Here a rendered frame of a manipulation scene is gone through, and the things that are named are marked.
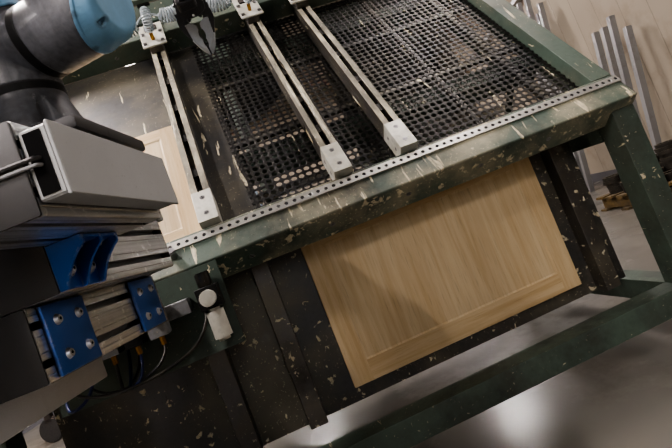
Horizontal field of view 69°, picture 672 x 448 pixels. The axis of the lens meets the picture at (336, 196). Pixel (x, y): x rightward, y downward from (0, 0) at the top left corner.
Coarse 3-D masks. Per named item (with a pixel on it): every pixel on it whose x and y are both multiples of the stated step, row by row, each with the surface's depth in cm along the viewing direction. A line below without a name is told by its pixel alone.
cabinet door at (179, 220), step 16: (144, 144) 176; (160, 144) 175; (176, 144) 174; (176, 160) 169; (176, 176) 164; (176, 192) 159; (176, 208) 154; (192, 208) 153; (160, 224) 151; (176, 224) 150; (192, 224) 149
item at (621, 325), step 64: (640, 128) 163; (576, 192) 177; (640, 192) 163; (576, 256) 181; (256, 320) 162; (320, 320) 165; (512, 320) 174; (640, 320) 155; (192, 384) 157; (256, 384) 160; (320, 384) 162; (384, 384) 165; (512, 384) 147
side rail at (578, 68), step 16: (480, 0) 211; (496, 0) 208; (496, 16) 204; (512, 16) 198; (528, 16) 197; (512, 32) 198; (528, 32) 190; (544, 32) 189; (544, 48) 184; (560, 48) 181; (560, 64) 179; (576, 64) 174; (592, 64) 173; (576, 80) 174; (592, 80) 168
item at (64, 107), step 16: (32, 80) 72; (48, 80) 74; (0, 96) 70; (16, 96) 71; (32, 96) 71; (48, 96) 73; (64, 96) 76; (0, 112) 70; (16, 112) 70; (32, 112) 70; (48, 112) 72; (64, 112) 73
